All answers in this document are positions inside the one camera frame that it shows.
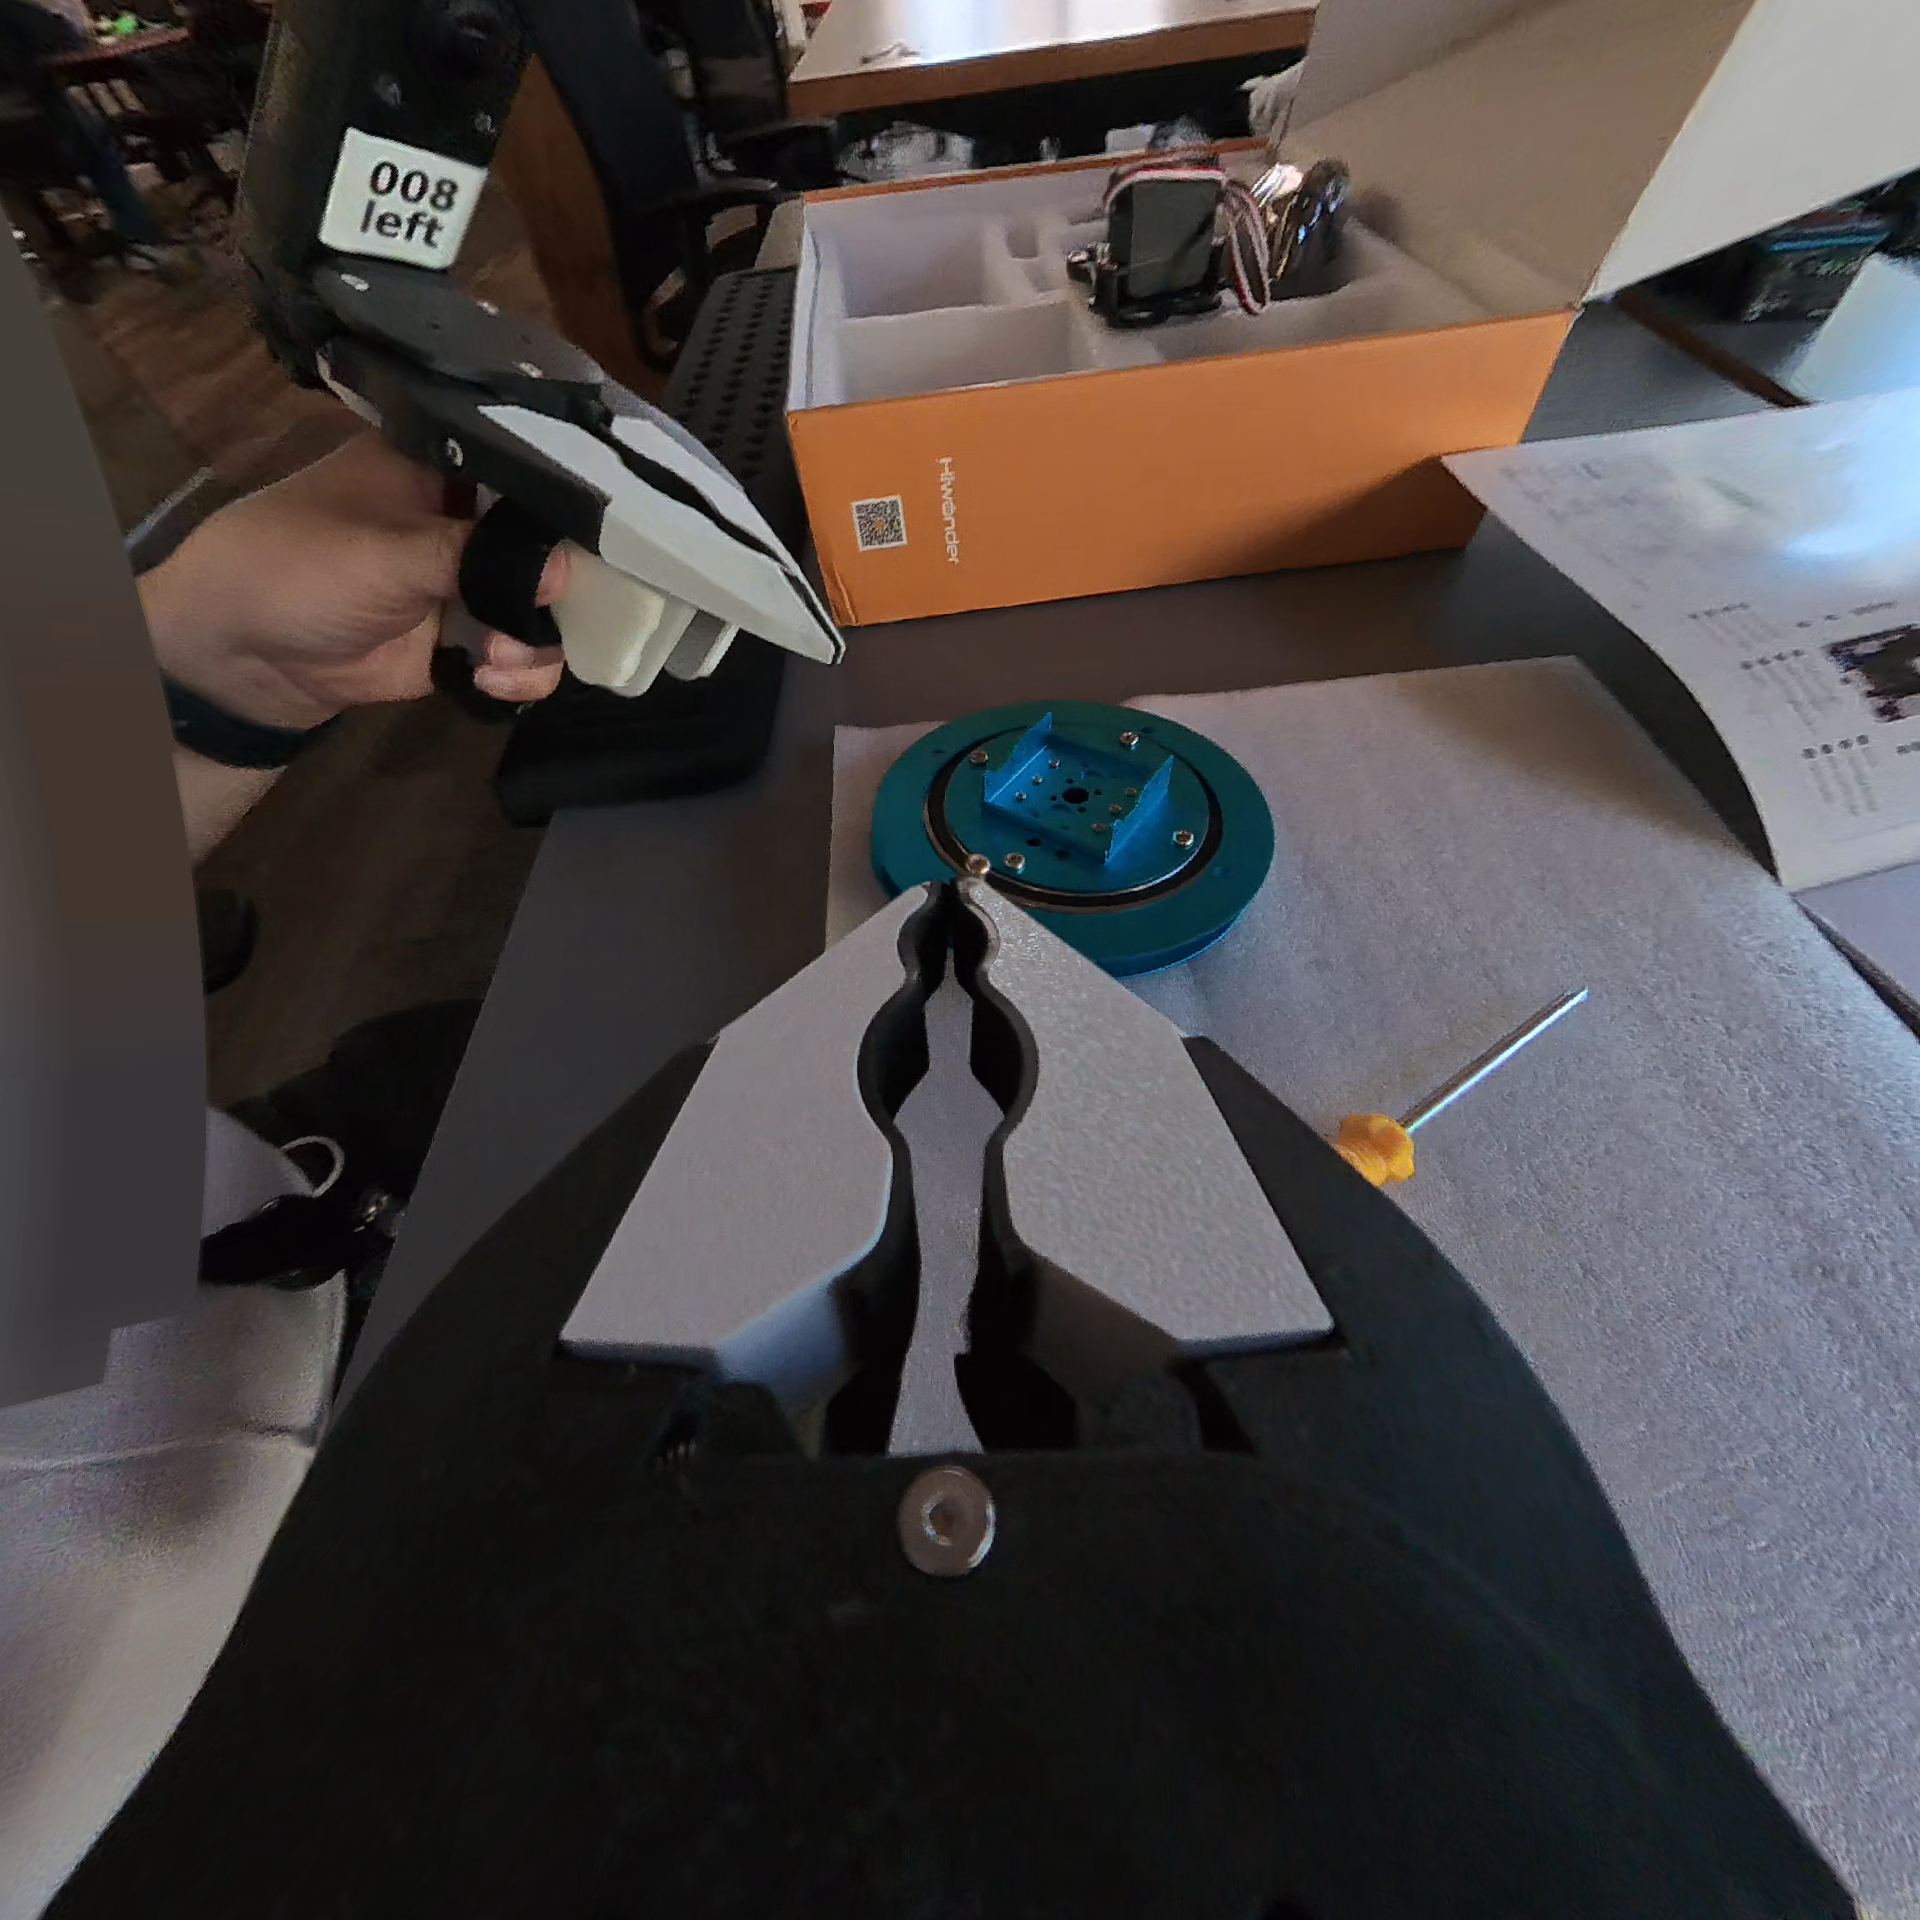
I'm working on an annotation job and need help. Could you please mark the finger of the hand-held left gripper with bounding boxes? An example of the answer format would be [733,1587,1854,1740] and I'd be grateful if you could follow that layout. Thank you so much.
[485,405,846,697]
[603,405,816,598]

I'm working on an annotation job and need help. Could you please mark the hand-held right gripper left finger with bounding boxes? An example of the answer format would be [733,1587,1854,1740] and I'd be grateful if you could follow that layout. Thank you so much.
[559,885,961,1450]

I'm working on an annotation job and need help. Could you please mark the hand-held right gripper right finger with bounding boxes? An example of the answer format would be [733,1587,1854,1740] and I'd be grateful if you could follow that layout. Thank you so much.
[951,877,1337,1389]

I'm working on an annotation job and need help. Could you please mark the yellow-handled screwdriver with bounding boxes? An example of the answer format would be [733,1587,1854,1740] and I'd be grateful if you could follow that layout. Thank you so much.
[1333,988,1593,1191]

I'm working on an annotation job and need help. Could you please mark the blue round metal base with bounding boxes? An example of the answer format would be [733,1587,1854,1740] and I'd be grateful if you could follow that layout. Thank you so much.
[870,699,1278,977]

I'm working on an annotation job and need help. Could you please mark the grey desk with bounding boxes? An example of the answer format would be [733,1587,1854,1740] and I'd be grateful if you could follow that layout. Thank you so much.
[335,292,1920,1412]

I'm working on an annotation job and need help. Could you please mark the person's left hand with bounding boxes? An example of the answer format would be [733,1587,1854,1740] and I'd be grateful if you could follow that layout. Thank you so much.
[142,435,579,721]

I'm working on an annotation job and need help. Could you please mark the black perforated panel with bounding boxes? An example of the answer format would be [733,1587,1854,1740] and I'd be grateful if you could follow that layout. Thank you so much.
[497,267,799,827]

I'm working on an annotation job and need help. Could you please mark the black office chair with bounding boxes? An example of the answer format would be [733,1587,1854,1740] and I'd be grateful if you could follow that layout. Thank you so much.
[547,0,840,377]

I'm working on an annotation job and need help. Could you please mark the white foam box insert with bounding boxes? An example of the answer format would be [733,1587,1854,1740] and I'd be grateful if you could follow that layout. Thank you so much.
[808,150,1568,406]

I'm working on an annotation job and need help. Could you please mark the white foam sheet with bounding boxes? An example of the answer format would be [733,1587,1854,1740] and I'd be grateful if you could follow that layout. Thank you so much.
[827,655,1920,1920]

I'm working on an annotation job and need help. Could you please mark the person's dark trousers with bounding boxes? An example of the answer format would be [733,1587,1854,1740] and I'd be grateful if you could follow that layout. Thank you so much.
[211,996,483,1203]

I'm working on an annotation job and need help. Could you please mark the black wristband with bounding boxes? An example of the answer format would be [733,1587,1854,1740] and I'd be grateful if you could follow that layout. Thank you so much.
[163,675,339,772]

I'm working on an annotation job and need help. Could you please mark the orange kit box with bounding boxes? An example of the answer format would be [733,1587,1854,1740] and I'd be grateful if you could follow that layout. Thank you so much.
[785,0,1920,629]

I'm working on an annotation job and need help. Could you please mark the long wooden table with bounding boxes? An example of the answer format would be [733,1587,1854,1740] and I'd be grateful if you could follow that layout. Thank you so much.
[785,0,1321,121]

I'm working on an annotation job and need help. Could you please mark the shiny black parts bag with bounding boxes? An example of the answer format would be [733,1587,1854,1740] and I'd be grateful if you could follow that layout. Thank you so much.
[1276,157,1355,291]

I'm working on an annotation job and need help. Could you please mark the person's white hoodie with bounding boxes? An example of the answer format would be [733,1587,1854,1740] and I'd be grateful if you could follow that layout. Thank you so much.
[0,1111,353,1920]

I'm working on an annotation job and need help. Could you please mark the open instruction booklet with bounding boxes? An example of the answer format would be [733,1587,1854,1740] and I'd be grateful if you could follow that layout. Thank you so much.
[1441,393,1920,893]

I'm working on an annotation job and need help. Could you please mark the dark box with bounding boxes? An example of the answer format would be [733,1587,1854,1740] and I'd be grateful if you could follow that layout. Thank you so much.
[1628,187,1900,324]

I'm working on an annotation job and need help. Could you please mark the black strap with buckle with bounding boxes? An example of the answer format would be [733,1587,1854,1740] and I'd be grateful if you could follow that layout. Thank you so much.
[200,1185,407,1291]

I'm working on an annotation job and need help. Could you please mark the red white servo cable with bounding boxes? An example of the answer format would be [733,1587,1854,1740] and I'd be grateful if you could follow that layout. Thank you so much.
[1111,146,1279,321]

